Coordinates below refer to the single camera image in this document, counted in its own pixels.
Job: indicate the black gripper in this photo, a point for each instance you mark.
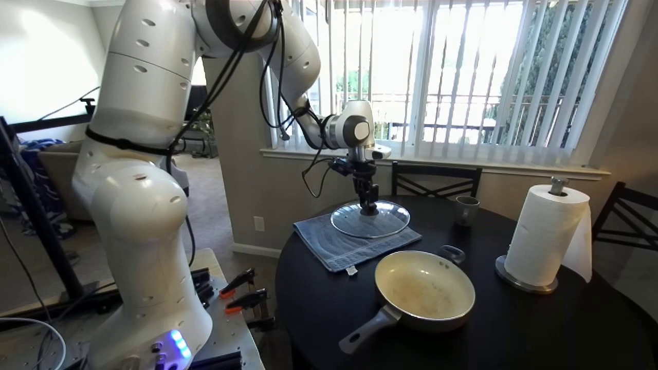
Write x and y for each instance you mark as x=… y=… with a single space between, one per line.
x=365 y=186

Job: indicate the glass pan lid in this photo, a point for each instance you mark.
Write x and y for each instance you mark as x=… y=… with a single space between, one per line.
x=387 y=218

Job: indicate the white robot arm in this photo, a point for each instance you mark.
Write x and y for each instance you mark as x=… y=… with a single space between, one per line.
x=123 y=168

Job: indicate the grey frying pan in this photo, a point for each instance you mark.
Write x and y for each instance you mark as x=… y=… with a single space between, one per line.
x=420 y=290

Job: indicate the black chair behind table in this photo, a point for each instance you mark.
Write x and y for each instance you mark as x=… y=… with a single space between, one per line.
x=434 y=179

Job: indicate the blue grey dish towel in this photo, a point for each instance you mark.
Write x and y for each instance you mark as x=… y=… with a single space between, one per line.
x=338 y=252

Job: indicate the dark grey mug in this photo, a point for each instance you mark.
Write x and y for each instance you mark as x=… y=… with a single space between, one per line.
x=466 y=210

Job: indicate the vertical window blinds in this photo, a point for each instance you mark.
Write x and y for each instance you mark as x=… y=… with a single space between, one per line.
x=482 y=81

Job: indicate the red black clamp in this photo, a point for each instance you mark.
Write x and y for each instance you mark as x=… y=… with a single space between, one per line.
x=248 y=301
x=246 y=277

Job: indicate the paper towel roll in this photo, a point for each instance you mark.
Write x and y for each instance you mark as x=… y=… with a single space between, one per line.
x=578 y=250

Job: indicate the metal paper towel holder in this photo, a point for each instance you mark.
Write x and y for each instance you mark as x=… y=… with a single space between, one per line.
x=537 y=244

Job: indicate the black chair at right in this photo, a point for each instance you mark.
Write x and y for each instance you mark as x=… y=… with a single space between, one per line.
x=626 y=218

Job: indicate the black metal stand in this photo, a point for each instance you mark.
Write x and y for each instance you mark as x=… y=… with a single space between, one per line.
x=77 y=296

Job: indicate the wall power outlet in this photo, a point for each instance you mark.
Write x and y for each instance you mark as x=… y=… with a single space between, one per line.
x=257 y=222

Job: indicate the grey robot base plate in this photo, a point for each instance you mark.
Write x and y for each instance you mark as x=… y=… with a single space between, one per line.
x=75 y=343

